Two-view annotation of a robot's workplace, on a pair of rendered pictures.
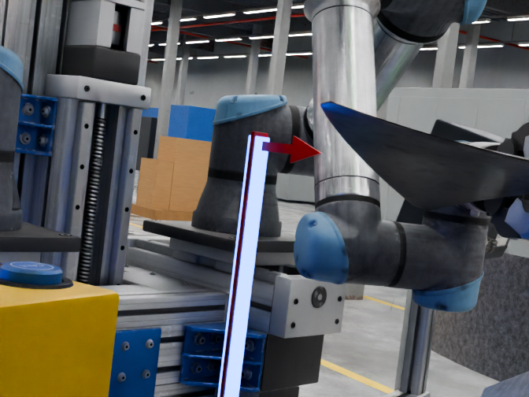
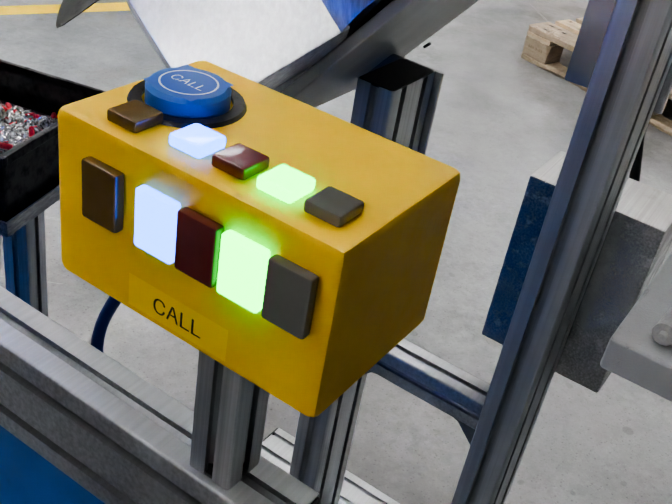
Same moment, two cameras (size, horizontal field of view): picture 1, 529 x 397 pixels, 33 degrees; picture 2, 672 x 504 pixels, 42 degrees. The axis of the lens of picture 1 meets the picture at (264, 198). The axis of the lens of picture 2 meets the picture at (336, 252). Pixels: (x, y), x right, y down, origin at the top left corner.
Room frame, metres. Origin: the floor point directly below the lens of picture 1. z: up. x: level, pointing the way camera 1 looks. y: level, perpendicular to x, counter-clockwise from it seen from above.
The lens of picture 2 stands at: (0.51, 0.53, 1.25)
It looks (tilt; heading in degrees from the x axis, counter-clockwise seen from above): 33 degrees down; 269
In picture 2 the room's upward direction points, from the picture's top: 10 degrees clockwise
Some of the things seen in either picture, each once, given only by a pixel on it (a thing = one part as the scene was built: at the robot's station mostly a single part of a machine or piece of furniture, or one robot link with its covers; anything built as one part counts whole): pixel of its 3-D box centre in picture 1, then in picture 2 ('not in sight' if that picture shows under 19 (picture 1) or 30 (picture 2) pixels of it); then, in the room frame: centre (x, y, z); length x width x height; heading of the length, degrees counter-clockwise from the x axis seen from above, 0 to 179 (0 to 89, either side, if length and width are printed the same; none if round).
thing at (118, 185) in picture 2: not in sight; (102, 194); (0.61, 0.19, 1.04); 0.02 x 0.01 x 0.03; 150
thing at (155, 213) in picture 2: not in sight; (156, 224); (0.58, 0.21, 1.04); 0.02 x 0.01 x 0.03; 150
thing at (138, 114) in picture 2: not in sight; (135, 116); (0.60, 0.18, 1.08); 0.02 x 0.02 x 0.01; 60
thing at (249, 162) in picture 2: not in sight; (240, 161); (0.54, 0.20, 1.08); 0.02 x 0.02 x 0.01; 60
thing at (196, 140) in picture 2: not in sight; (197, 140); (0.57, 0.19, 1.08); 0.02 x 0.02 x 0.01; 60
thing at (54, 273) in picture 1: (31, 276); (188, 95); (0.58, 0.15, 1.08); 0.04 x 0.04 x 0.02
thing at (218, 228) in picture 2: not in sight; (198, 247); (0.56, 0.22, 1.04); 0.02 x 0.01 x 0.03; 150
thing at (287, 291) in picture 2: not in sight; (289, 297); (0.51, 0.25, 1.04); 0.02 x 0.01 x 0.03; 150
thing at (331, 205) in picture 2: not in sight; (334, 206); (0.50, 0.23, 1.08); 0.02 x 0.02 x 0.01; 60
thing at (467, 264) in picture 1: (437, 259); not in sight; (1.02, -0.21, 1.08); 0.11 x 0.08 x 0.11; 105
